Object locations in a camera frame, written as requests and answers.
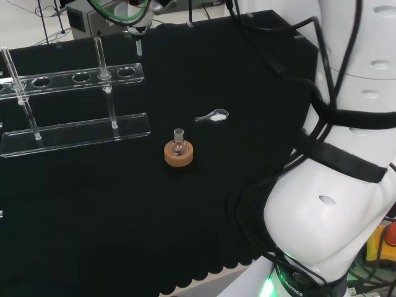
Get clear glass round-bottom flask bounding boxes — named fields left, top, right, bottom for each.
left=169, top=128, right=189, bottom=157

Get translucent white plastic funnel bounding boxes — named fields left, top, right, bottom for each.
left=106, top=0, right=155, bottom=57

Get green cable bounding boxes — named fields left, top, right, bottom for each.
left=88, top=0, right=150, bottom=25

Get glass weighing funnel with powder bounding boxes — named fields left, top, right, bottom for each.
left=194, top=108, right=230, bottom=123

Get grey equipment box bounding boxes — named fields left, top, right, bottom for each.
left=65, top=0, right=131, bottom=40

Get black bench cloth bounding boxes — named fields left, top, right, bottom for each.
left=0, top=9, right=320, bottom=297

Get brown cork ring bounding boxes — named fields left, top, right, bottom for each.
left=163, top=139, right=195, bottom=170

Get clear acrylic funnel stand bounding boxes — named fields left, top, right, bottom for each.
left=0, top=36, right=152, bottom=158

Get dark tripod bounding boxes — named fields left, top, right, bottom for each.
left=35, top=0, right=67, bottom=45

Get thick black cable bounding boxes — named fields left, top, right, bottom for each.
left=225, top=0, right=334, bottom=109

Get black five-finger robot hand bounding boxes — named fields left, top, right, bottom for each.
left=125, top=0, right=165, bottom=15

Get yellow stop button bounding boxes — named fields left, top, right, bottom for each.
left=366, top=218, right=396, bottom=270

